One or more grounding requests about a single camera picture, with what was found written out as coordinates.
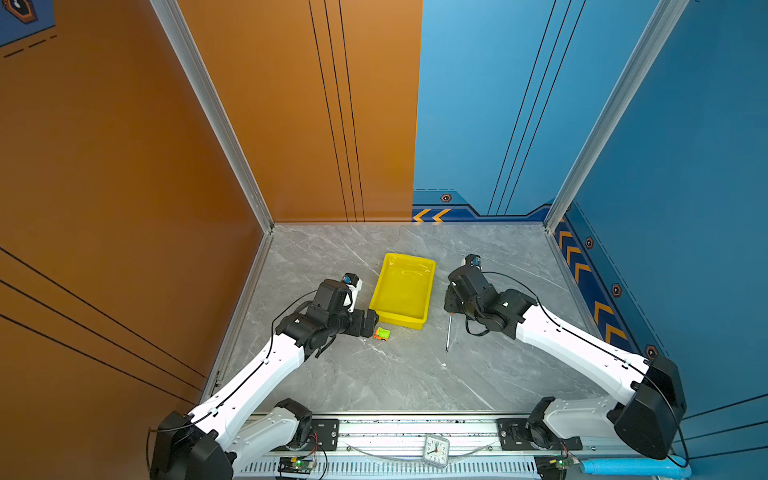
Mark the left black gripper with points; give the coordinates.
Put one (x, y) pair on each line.
(357, 328)

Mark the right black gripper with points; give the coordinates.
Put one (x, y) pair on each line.
(448, 298)

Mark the orange black handled screwdriver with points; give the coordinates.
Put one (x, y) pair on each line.
(449, 330)

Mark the small yellow green toy block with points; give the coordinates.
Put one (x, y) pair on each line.
(382, 334)

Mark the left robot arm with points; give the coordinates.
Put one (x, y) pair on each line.
(216, 439)

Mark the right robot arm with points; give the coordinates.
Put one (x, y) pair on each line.
(644, 401)

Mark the yellow plastic bin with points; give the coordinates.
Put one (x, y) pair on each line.
(403, 291)

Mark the small white clock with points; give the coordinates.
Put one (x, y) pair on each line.
(436, 451)

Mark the left green circuit board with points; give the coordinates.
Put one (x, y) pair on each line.
(295, 467)

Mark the green circuit board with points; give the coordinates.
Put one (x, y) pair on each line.
(553, 468)
(295, 467)

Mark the right green circuit board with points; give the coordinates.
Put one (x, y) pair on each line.
(553, 468)

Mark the blue foam tube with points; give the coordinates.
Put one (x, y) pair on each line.
(666, 468)

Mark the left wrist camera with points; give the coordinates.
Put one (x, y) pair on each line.
(354, 284)

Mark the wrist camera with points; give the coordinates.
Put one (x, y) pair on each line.
(354, 284)
(472, 260)

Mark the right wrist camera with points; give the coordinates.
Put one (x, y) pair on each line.
(472, 260)

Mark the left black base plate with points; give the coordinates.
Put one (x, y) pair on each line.
(322, 432)

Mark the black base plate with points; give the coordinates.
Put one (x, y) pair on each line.
(515, 434)
(322, 432)

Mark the aluminium front rail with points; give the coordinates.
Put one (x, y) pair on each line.
(389, 446)

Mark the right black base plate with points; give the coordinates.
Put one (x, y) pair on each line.
(515, 434)

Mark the left aluminium corner post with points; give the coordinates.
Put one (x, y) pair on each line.
(179, 35)

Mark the aluminium corner post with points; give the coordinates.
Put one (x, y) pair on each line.
(662, 22)
(179, 35)

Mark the right aluminium corner post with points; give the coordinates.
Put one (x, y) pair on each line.
(662, 22)

